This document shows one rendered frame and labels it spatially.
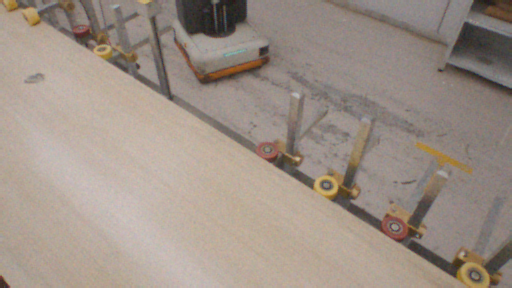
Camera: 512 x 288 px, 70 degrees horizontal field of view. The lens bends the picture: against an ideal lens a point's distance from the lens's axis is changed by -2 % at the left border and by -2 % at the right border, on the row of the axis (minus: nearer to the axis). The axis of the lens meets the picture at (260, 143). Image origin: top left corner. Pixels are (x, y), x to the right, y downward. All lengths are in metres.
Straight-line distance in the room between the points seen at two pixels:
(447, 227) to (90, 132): 1.97
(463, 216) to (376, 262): 1.45
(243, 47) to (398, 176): 1.49
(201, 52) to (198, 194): 1.85
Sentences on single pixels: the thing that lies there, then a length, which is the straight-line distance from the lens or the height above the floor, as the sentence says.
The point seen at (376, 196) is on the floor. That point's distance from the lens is 2.44.
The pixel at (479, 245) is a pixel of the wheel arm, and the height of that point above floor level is 0.82.
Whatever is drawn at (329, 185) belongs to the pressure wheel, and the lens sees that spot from 1.28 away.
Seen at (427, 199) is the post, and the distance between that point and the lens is 1.23.
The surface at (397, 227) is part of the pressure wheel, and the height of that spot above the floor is 0.91.
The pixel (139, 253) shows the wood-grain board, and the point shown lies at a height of 0.90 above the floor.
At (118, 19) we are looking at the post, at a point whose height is 1.04.
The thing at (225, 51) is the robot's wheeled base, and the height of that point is 0.27.
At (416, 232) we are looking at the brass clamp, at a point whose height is 0.83.
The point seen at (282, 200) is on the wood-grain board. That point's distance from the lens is 1.23.
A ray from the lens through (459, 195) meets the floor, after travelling 2.66.
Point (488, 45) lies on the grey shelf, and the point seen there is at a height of 0.15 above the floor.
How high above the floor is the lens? 1.92
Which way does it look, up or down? 48 degrees down
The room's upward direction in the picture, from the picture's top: 1 degrees clockwise
